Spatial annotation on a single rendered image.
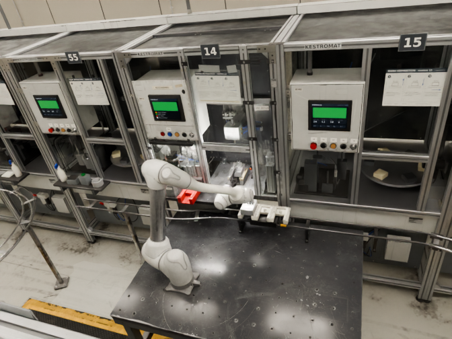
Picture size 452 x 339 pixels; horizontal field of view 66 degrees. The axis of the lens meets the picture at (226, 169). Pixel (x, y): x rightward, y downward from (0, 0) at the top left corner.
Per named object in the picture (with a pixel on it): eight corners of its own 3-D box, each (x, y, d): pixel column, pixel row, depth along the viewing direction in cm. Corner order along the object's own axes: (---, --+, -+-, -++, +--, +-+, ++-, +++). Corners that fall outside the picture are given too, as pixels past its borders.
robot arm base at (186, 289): (195, 297, 224) (194, 292, 221) (165, 290, 232) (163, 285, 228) (205, 275, 238) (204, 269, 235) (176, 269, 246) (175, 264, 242)
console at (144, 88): (146, 140, 266) (128, 82, 241) (163, 123, 288) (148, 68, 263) (196, 142, 252) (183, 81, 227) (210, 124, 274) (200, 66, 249)
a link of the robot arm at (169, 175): (194, 173, 213) (179, 167, 220) (176, 164, 198) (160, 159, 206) (186, 193, 211) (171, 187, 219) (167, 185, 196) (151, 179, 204)
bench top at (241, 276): (111, 318, 224) (109, 315, 222) (179, 211, 305) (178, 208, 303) (360, 383, 174) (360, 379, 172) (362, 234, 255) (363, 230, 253)
